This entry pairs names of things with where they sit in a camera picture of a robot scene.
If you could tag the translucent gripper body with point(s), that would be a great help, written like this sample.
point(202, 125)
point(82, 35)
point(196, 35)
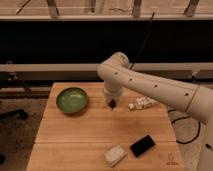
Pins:
point(112, 93)

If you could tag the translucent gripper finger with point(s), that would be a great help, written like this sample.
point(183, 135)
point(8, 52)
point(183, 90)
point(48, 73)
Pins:
point(117, 100)
point(107, 101)

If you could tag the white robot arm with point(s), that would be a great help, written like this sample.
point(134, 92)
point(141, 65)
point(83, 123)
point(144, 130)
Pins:
point(192, 99)

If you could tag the green ceramic bowl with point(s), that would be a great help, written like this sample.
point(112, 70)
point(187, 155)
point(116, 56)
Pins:
point(72, 100)

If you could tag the white crumpled packet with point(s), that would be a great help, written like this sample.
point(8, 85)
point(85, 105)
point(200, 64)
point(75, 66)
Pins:
point(141, 103)

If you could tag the black smartphone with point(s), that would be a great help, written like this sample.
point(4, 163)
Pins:
point(142, 145)

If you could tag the white rectangular sponge block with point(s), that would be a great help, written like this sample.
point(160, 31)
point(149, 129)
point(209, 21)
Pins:
point(114, 155)

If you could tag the black office chair base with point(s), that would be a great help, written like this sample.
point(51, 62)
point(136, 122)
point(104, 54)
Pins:
point(20, 113)

